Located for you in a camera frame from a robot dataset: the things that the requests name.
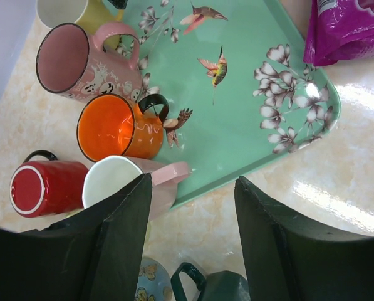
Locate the red mug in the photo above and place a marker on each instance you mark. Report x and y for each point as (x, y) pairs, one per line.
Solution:
(44, 185)

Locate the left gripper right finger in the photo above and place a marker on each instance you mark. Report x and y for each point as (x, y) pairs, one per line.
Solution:
(289, 256)

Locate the dark teal mug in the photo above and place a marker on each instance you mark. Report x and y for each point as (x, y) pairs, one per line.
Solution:
(222, 285)

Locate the purple snack bag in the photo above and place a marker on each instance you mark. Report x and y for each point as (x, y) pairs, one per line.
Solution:
(339, 30)

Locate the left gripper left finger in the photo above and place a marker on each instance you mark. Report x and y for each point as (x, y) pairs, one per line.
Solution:
(93, 255)

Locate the orange mug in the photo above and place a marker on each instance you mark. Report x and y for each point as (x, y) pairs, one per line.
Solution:
(110, 125)

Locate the light green mug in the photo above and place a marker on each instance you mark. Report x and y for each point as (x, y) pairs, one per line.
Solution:
(72, 213)

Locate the yellow mug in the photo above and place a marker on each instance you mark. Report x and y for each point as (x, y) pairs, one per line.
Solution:
(88, 14)

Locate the green floral tray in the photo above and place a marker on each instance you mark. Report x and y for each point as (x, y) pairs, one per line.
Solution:
(238, 65)

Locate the pink floral mug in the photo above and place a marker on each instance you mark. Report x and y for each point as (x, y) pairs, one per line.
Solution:
(77, 65)

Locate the blue teal mug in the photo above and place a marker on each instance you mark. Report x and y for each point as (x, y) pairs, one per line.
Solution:
(153, 282)

